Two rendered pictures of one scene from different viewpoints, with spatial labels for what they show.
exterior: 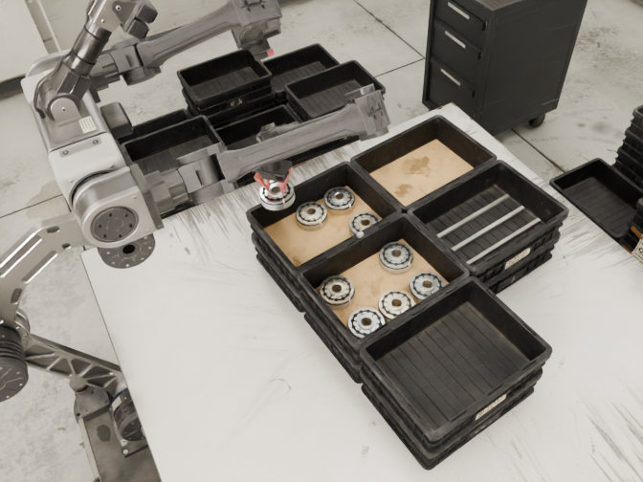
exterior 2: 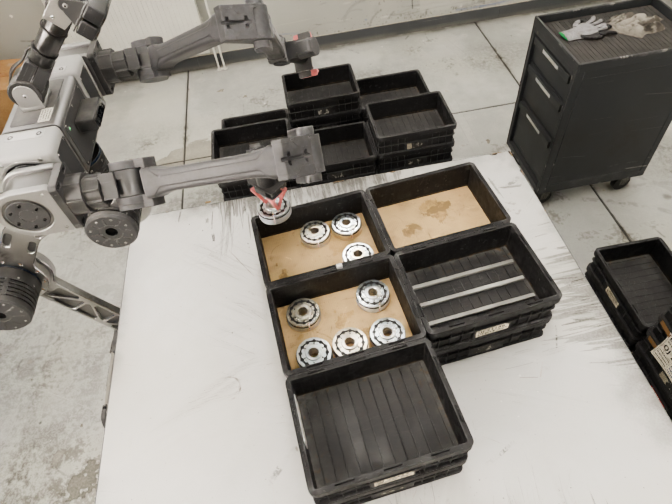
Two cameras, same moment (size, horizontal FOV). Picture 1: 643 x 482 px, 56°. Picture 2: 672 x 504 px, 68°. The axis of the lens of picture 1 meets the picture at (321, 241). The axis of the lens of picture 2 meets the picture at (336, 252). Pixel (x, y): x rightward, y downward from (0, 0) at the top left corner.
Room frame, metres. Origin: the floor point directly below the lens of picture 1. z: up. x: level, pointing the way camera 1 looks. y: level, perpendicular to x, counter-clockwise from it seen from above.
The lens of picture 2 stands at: (0.34, -0.44, 2.13)
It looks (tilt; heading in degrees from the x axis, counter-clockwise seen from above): 51 degrees down; 21
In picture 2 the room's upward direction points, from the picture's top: 8 degrees counter-clockwise
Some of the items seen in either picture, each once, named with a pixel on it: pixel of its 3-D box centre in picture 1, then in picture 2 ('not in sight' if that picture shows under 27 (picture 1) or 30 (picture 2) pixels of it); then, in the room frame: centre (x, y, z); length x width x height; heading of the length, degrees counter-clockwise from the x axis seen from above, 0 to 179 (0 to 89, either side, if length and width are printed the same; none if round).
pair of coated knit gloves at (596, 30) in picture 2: not in sight; (585, 27); (2.78, -0.87, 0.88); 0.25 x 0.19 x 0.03; 114
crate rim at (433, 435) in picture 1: (454, 351); (374, 411); (0.78, -0.31, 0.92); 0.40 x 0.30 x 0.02; 120
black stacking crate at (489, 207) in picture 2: (421, 172); (433, 216); (1.50, -0.36, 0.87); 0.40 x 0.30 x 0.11; 120
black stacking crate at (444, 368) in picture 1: (452, 361); (375, 418); (0.78, -0.31, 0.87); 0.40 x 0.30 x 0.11; 120
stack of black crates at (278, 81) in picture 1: (300, 94); (391, 113); (2.78, 0.04, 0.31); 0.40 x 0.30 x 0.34; 115
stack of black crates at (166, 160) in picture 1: (185, 184); (260, 175); (2.08, 0.60, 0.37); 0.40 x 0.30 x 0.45; 114
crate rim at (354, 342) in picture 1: (382, 275); (342, 312); (1.04, -0.16, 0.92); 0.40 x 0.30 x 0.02; 120
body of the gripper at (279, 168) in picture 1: (270, 160); (265, 177); (1.30, 0.12, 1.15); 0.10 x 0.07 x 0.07; 67
